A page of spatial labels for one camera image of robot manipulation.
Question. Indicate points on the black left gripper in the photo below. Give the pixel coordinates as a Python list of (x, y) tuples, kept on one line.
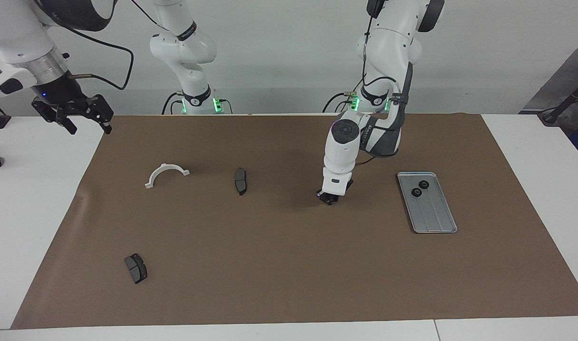
[(334, 195)]

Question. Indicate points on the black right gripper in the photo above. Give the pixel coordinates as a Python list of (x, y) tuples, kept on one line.
[(61, 94)]

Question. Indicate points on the large black bearing gear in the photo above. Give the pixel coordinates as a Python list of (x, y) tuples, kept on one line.
[(416, 192), (424, 184)]

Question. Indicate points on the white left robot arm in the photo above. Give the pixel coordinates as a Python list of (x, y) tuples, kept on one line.
[(341, 151)]

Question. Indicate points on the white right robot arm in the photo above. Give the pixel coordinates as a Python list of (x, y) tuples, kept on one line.
[(19, 33)]

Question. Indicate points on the silver metal tray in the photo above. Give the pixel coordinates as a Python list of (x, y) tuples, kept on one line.
[(433, 213)]

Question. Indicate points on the brown table mat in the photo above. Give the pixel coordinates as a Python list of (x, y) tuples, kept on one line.
[(293, 260)]

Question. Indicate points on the long grey brake pad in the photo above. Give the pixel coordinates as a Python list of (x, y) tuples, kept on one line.
[(240, 181)]

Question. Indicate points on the short grey brake pad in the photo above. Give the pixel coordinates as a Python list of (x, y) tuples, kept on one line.
[(136, 269)]

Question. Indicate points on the black tripod stand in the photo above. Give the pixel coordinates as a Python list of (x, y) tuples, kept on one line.
[(566, 102)]

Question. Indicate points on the white curved plastic bracket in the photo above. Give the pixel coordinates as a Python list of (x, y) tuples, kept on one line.
[(167, 166)]

